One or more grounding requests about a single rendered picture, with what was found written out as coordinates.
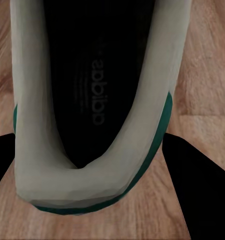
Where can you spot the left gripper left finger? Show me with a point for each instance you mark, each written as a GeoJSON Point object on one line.
{"type": "Point", "coordinates": [7, 152]}

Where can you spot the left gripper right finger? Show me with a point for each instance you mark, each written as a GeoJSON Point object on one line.
{"type": "Point", "coordinates": [199, 184]}

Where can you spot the gym shoe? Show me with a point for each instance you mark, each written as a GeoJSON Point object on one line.
{"type": "Point", "coordinates": [93, 83]}

